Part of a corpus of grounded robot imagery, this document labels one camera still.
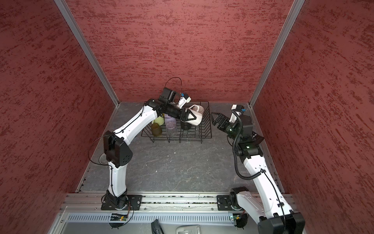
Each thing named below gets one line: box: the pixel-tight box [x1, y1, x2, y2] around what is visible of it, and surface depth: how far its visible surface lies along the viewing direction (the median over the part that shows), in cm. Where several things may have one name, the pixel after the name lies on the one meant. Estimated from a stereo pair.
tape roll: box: [99, 153, 109, 165], surface depth 89 cm
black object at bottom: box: [150, 218, 165, 234], surface depth 68 cm
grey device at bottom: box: [175, 224, 202, 234], surface depth 66 cm
